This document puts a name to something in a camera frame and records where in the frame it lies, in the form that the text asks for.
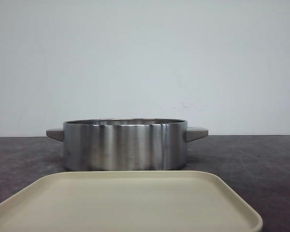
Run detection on stainless steel steamer pot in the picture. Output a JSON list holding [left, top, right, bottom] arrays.
[[46, 118, 208, 171]]

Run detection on cream square plastic tray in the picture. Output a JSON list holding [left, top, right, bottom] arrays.
[[0, 171, 263, 232]]

